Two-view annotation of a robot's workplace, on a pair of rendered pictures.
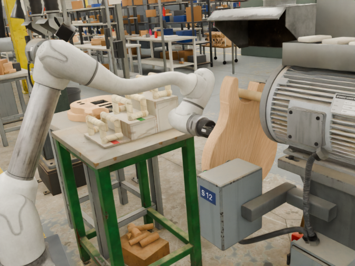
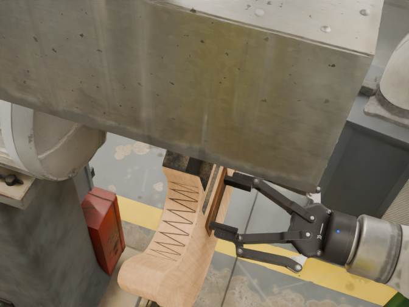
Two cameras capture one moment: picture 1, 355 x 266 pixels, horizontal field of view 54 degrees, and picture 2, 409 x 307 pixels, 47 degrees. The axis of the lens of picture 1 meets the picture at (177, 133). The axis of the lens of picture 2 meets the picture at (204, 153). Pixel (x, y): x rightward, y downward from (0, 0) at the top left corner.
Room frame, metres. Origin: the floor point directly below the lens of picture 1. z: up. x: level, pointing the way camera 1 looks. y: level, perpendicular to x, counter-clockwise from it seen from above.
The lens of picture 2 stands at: (1.47, -0.50, 1.70)
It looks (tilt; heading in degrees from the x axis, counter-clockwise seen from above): 52 degrees down; 139
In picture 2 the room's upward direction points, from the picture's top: 5 degrees clockwise
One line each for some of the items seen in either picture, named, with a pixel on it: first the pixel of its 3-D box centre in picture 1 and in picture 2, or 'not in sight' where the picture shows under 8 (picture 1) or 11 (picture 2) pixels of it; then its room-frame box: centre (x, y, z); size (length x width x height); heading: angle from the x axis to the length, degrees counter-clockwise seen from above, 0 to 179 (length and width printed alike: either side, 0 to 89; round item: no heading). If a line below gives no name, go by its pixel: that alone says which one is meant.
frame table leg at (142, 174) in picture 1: (142, 177); not in sight; (2.20, 0.26, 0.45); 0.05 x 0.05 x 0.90; 35
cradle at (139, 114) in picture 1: (138, 114); not in sight; (1.73, 0.19, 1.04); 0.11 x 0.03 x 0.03; 125
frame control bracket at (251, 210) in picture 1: (269, 200); not in sight; (0.85, -0.24, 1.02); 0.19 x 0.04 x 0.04; 125
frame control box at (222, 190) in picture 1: (254, 217); not in sight; (0.82, -0.19, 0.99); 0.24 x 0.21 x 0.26; 35
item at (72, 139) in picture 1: (129, 191); not in sight; (1.83, 0.31, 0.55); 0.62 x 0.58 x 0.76; 35
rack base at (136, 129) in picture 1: (131, 123); not in sight; (1.81, 0.25, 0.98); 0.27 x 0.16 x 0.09; 35
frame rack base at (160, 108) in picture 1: (154, 110); not in sight; (1.90, 0.12, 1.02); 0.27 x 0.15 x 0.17; 35
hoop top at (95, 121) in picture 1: (94, 121); not in sight; (1.70, 0.41, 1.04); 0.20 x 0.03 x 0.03; 34
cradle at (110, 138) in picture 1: (112, 137); not in sight; (1.65, 0.33, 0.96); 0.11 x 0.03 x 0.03; 125
